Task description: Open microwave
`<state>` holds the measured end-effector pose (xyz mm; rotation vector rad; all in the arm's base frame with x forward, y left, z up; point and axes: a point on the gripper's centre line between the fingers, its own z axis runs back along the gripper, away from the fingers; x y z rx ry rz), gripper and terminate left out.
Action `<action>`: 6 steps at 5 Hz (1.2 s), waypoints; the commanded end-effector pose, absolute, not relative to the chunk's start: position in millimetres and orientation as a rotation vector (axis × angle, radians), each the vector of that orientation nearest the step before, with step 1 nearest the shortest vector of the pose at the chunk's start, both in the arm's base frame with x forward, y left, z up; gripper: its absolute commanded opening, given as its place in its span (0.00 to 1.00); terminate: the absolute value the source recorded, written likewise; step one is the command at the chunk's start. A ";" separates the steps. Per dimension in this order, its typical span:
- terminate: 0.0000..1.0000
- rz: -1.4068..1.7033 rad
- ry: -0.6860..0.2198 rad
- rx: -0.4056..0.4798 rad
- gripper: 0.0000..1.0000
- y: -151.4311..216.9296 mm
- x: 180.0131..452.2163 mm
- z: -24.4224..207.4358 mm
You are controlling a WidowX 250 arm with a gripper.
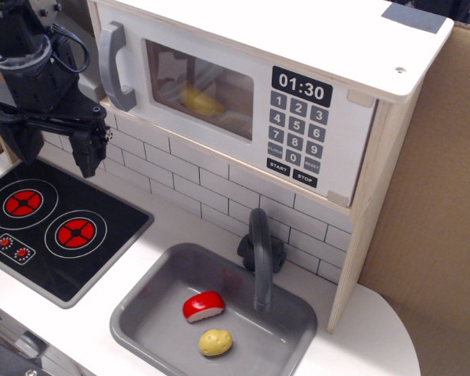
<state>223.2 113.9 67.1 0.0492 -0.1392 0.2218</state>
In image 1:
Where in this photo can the silver oven handle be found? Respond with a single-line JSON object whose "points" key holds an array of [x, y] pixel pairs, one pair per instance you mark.
{"points": [[16, 337]]}

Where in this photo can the white toy microwave door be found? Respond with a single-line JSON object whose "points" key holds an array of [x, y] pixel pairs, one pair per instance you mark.
{"points": [[280, 119]]}

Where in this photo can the yellow toy banana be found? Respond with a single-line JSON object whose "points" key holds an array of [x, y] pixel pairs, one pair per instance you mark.
{"points": [[199, 102]]}

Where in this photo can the brown cardboard panel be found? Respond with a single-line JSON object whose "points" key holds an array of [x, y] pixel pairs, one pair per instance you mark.
{"points": [[419, 257]]}

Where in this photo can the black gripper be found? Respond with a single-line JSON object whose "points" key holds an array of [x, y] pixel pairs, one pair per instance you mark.
{"points": [[41, 93]]}

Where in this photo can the grey microwave door handle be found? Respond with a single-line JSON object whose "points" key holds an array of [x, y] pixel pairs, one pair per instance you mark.
{"points": [[112, 41]]}

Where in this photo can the grey toy sink basin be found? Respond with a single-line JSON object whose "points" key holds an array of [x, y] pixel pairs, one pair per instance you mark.
{"points": [[149, 322]]}

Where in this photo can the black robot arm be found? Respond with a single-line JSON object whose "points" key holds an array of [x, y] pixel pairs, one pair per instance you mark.
{"points": [[24, 23]]}

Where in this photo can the grey tape patch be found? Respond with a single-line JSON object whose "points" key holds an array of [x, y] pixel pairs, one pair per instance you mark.
{"points": [[415, 18]]}

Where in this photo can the black toy stove top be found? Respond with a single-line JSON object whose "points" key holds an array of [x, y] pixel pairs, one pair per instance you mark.
{"points": [[59, 234]]}

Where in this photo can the red toy cheese wedge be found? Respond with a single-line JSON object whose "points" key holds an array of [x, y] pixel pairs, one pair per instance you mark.
{"points": [[202, 306]]}

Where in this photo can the yellow toy potato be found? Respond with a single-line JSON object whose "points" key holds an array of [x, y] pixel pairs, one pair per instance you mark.
{"points": [[215, 342]]}

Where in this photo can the white wooden microwave cabinet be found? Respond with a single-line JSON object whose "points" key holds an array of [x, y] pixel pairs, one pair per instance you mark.
{"points": [[346, 42]]}

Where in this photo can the grey toy faucet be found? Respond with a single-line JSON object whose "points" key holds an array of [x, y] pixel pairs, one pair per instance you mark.
{"points": [[262, 257]]}

